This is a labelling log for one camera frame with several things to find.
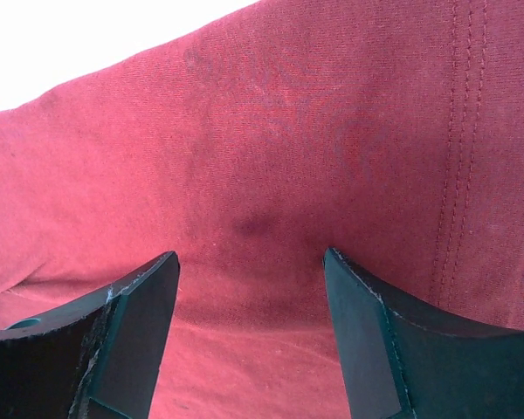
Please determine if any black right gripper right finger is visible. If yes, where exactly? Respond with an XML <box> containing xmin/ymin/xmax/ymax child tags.
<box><xmin>323</xmin><ymin>248</ymin><xmax>524</xmax><ymax>419</ymax></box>

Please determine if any dark red t shirt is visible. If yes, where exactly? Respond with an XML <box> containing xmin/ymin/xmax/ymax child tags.
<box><xmin>0</xmin><ymin>1</ymin><xmax>524</xmax><ymax>418</ymax></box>

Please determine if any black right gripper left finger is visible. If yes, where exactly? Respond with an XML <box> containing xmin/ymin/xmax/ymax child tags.
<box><xmin>0</xmin><ymin>251</ymin><xmax>180</xmax><ymax>418</ymax></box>

